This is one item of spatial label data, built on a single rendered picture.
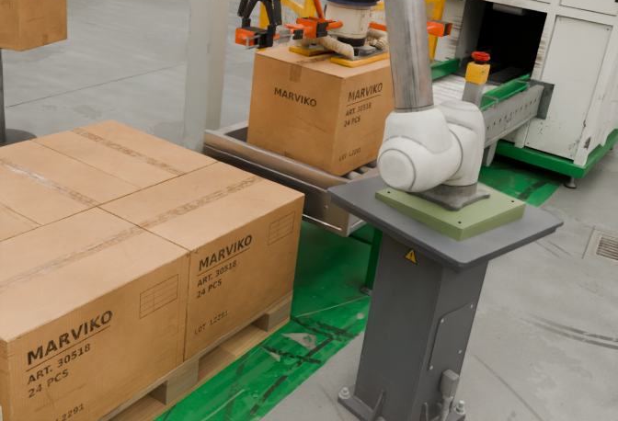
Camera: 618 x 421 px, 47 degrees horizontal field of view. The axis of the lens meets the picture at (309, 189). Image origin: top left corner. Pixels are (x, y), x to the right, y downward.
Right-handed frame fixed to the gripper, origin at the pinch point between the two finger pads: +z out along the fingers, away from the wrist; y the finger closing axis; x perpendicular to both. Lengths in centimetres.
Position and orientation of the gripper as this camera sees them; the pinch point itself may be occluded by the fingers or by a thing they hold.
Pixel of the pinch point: (257, 36)
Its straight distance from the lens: 233.4
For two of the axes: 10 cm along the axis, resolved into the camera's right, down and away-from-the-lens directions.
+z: -1.2, 9.1, 4.0
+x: -5.5, 2.7, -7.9
